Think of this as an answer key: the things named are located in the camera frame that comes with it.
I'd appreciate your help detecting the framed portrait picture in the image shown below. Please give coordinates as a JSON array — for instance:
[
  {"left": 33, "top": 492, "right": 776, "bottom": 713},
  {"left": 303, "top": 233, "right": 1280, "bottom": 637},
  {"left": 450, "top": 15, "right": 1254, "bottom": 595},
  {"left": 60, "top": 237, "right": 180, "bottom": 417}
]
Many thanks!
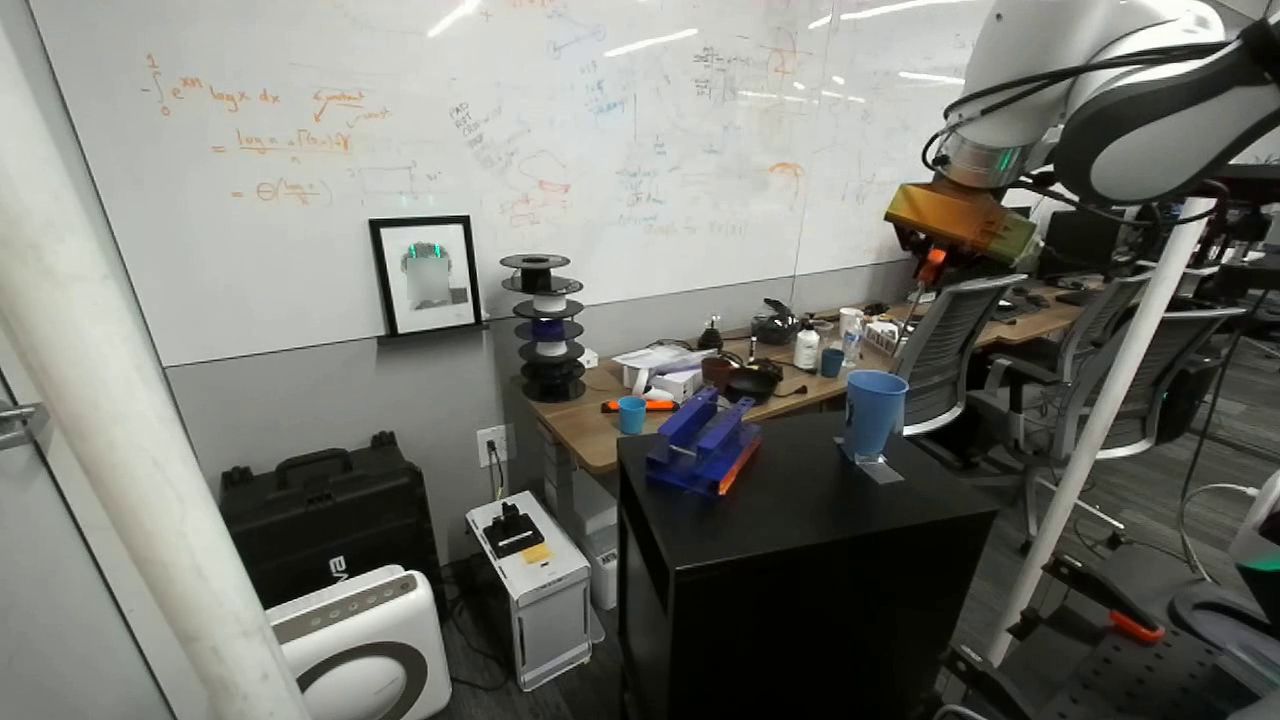
[{"left": 367, "top": 210, "right": 490, "bottom": 338}]

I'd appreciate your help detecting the tan wrist camera mount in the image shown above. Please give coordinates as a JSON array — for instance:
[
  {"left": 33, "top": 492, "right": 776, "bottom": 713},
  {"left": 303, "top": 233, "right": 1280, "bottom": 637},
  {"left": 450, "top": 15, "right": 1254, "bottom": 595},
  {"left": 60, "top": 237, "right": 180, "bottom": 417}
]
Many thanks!
[{"left": 881, "top": 176, "right": 1043, "bottom": 262}]

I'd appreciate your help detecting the blue filament spool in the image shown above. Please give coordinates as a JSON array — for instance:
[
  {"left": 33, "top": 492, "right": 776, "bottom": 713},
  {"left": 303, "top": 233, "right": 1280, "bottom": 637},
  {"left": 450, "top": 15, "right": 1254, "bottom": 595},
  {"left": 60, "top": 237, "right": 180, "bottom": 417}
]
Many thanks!
[{"left": 512, "top": 311, "right": 590, "bottom": 344}]

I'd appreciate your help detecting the grey armrest office chair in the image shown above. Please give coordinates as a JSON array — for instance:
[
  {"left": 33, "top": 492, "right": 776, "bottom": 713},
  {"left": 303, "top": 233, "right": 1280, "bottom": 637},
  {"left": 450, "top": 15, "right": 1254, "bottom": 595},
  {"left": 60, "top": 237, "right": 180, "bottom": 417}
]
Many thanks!
[{"left": 992, "top": 267, "right": 1254, "bottom": 545}]

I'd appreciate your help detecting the black computer monitor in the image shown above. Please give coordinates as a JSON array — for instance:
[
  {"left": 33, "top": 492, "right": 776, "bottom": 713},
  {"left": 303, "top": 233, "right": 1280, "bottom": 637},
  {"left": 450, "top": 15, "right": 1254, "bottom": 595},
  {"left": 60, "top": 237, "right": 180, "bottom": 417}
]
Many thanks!
[{"left": 1035, "top": 202, "right": 1130, "bottom": 278}]

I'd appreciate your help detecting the small black device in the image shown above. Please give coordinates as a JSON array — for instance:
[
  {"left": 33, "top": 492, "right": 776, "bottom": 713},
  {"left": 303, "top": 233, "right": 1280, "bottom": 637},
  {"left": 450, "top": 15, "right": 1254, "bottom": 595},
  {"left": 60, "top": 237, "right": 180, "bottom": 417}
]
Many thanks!
[{"left": 479, "top": 500, "right": 549, "bottom": 564}]

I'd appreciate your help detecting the thin white pole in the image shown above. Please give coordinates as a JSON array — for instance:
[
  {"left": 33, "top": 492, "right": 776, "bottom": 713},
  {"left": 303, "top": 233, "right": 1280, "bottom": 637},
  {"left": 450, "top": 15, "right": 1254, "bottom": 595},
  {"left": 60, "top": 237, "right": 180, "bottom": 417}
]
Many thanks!
[{"left": 980, "top": 197, "right": 1223, "bottom": 672}]

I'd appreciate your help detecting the white box unit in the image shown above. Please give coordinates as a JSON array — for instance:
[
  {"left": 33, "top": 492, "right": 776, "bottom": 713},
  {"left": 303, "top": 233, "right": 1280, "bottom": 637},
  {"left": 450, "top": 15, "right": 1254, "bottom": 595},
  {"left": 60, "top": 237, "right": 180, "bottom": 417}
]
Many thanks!
[{"left": 459, "top": 489, "right": 601, "bottom": 695}]

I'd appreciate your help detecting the white air purifier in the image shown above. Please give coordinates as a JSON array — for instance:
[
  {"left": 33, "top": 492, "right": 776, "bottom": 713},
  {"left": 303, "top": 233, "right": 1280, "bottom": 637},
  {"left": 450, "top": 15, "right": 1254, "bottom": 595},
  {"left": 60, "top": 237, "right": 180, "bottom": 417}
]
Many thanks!
[{"left": 263, "top": 558, "right": 457, "bottom": 720}]

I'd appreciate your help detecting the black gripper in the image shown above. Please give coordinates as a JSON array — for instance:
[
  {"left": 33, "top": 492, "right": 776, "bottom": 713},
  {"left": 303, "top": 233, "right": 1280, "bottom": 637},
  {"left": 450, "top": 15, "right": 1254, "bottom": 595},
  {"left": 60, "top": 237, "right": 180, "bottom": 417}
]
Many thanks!
[{"left": 901, "top": 221, "right": 1035, "bottom": 278}]

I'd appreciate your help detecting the orange utility knife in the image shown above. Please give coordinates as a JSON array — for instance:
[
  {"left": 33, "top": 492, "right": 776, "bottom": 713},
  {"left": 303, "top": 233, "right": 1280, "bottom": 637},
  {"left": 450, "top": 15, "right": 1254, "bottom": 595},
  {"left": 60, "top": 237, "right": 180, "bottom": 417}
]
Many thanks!
[{"left": 596, "top": 392, "right": 684, "bottom": 421}]

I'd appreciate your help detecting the white filament spool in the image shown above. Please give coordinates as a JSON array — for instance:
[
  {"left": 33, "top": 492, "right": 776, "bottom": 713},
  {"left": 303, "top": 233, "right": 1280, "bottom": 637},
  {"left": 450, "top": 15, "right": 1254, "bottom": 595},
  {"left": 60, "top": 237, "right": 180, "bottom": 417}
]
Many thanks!
[{"left": 512, "top": 291, "right": 590, "bottom": 318}]

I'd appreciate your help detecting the black hard carry case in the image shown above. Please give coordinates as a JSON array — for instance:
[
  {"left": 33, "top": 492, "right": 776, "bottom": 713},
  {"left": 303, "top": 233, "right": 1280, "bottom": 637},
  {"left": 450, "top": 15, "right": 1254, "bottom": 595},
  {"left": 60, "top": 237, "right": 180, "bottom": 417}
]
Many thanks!
[{"left": 215, "top": 429, "right": 450, "bottom": 607}]

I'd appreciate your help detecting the black empty filament spool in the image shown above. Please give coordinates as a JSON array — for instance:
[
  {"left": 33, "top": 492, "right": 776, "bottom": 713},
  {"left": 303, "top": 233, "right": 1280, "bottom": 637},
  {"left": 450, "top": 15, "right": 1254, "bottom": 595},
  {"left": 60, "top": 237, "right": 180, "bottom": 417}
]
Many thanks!
[{"left": 497, "top": 253, "right": 590, "bottom": 301}]

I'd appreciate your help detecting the wooden desk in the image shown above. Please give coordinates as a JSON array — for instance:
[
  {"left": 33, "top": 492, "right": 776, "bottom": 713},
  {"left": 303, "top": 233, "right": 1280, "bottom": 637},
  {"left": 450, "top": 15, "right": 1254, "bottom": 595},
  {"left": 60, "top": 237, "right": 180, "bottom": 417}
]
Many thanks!
[{"left": 522, "top": 278, "right": 1101, "bottom": 489}]

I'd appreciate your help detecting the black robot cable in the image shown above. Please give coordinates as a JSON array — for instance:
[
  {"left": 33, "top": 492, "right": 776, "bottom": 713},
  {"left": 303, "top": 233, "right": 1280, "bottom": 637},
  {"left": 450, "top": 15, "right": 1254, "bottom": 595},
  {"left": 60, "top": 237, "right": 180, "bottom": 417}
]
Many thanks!
[{"left": 916, "top": 36, "right": 1254, "bottom": 176}]

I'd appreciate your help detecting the orange handled metal tool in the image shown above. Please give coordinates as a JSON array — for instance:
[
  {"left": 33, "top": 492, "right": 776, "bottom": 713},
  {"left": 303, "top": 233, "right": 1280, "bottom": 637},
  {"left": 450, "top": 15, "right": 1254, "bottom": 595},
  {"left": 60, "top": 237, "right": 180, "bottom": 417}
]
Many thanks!
[{"left": 916, "top": 239, "right": 951, "bottom": 291}]

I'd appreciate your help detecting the black cabinet table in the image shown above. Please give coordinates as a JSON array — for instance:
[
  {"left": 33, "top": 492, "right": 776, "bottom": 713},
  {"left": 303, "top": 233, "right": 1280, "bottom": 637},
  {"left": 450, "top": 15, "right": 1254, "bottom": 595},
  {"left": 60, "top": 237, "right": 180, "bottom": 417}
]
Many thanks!
[{"left": 611, "top": 413, "right": 1006, "bottom": 720}]

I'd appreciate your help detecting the grey mesh office chair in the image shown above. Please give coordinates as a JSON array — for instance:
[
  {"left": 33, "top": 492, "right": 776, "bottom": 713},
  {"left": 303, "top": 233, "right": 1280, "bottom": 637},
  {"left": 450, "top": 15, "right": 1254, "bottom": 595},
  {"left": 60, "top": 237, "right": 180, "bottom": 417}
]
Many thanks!
[{"left": 888, "top": 273, "right": 1033, "bottom": 441}]

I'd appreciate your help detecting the metal door handle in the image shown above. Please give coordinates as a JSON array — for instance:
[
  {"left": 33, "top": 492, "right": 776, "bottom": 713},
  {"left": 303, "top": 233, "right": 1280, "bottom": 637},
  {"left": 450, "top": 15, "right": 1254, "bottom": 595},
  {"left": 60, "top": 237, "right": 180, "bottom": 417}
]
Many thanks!
[{"left": 0, "top": 394, "right": 54, "bottom": 452}]

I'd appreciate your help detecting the small grey metal plate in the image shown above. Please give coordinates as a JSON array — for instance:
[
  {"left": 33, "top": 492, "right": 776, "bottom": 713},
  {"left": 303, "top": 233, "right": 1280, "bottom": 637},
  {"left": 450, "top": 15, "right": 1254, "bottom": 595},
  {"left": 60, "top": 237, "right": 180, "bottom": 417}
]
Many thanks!
[{"left": 851, "top": 452, "right": 907, "bottom": 489}]

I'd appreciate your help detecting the white wall outlet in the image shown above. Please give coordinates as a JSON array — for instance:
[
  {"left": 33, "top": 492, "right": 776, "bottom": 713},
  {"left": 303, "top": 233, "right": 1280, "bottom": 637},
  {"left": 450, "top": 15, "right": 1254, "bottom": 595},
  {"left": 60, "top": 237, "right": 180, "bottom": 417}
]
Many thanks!
[{"left": 474, "top": 421, "right": 512, "bottom": 471}]

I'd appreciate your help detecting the thick white pole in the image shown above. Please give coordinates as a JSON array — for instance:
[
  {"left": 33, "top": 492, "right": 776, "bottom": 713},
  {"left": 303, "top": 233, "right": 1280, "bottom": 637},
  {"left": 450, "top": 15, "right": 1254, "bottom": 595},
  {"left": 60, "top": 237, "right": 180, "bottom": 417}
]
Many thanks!
[{"left": 0, "top": 15, "right": 319, "bottom": 720}]

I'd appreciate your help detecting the black full filament spool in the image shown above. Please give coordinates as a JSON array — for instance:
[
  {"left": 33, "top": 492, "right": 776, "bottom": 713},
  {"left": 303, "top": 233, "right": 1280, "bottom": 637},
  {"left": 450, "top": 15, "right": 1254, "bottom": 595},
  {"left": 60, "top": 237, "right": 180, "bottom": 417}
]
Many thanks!
[{"left": 517, "top": 336, "right": 591, "bottom": 405}]

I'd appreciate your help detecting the blue tool rack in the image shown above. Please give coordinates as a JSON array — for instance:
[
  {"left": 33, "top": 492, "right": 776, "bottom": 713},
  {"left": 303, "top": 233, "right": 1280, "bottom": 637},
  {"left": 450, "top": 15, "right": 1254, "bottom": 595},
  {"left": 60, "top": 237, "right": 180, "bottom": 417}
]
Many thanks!
[{"left": 640, "top": 385, "right": 767, "bottom": 503}]

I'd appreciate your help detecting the large blue cup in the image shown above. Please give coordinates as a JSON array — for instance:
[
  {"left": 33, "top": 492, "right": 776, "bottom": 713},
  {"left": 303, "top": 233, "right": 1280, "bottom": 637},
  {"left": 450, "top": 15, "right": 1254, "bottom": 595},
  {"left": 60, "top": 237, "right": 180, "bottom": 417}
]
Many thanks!
[{"left": 835, "top": 369, "right": 912, "bottom": 466}]

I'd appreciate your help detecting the orange handled floor clamp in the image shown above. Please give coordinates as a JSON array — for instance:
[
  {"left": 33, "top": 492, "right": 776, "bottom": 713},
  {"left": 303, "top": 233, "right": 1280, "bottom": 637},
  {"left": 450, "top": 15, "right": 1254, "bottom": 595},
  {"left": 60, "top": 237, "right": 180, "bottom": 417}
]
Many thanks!
[{"left": 1040, "top": 548, "right": 1171, "bottom": 653}]

